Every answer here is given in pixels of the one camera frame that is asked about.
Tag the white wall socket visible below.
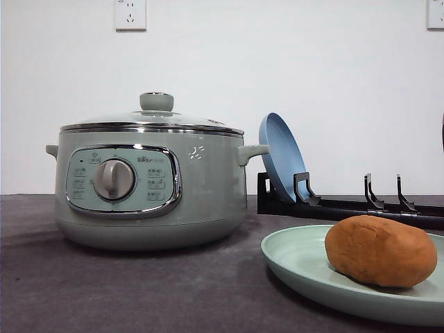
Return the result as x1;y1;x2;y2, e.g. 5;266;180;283
114;0;146;32
427;0;444;28

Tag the dark red plate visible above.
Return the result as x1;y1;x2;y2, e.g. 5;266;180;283
442;113;444;152

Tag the brown potato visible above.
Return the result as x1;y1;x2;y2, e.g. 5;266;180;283
325;215;438;288

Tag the blue plate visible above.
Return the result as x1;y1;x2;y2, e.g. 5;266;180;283
259;112;306;203

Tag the white wall socket left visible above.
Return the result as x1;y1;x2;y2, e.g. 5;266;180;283
114;0;146;32

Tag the white wall socket right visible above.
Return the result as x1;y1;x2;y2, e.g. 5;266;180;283
427;0;444;28

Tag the green electric steamer pot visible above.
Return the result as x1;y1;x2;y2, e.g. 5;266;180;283
45;134;270;251

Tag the green plate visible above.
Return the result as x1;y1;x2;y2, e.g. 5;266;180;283
261;225;444;325

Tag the black plate rack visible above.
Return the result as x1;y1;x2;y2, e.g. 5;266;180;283
257;172;444;230

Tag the glass steamer lid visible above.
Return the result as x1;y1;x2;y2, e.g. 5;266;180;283
60;92;244;137

